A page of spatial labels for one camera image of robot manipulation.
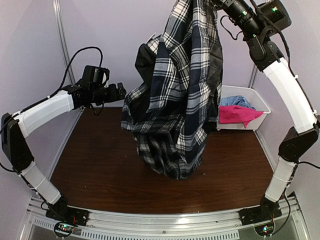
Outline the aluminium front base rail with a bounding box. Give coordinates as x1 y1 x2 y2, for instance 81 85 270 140
21 196 307 240

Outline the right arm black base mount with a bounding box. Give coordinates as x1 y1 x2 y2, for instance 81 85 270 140
238 203 282 238

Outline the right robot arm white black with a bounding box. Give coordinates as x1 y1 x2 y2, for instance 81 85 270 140
217 0 320 221

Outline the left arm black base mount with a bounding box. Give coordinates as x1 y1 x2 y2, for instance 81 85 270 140
45 206 89 239

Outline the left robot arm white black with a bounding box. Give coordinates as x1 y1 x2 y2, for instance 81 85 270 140
1 65 126 222

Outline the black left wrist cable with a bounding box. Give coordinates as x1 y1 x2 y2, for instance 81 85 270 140
44 46 105 101

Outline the right aluminium frame post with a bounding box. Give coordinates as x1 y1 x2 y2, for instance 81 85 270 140
248 65 259 89

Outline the left aluminium frame post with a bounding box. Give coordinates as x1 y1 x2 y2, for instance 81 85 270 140
52 0 77 86

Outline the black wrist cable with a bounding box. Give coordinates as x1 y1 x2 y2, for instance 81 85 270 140
219 14 245 41
44 46 105 101

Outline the pink cloth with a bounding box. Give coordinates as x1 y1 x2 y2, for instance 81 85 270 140
219 105 264 129

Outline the light blue garment in bin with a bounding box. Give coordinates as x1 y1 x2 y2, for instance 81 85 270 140
220 95 256 110

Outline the aluminium frame post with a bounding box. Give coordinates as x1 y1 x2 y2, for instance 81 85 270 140
248 65 259 89
52 0 77 86

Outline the black white plaid shirt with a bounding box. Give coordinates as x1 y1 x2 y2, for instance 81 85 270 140
121 0 223 180

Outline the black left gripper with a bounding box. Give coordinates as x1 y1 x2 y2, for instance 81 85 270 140
90 82 126 106

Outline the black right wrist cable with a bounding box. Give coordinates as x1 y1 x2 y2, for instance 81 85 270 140
219 14 245 41

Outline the white plastic laundry bin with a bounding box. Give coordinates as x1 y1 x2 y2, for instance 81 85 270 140
217 85 271 131

